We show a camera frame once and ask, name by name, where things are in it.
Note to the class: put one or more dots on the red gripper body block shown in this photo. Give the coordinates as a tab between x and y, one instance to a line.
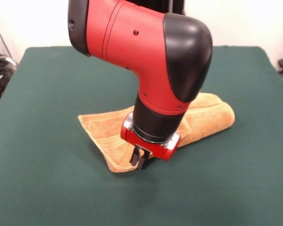
155	147

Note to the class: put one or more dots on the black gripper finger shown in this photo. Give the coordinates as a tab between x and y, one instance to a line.
144	160
135	156

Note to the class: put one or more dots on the tan terry towel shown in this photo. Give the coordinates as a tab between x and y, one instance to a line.
103	127

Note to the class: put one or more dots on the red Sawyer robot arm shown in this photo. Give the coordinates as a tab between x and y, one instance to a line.
143	58

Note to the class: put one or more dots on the dark green table cloth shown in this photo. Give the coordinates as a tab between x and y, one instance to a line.
49	106

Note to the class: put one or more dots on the black upright post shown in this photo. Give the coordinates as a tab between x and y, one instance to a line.
179	5

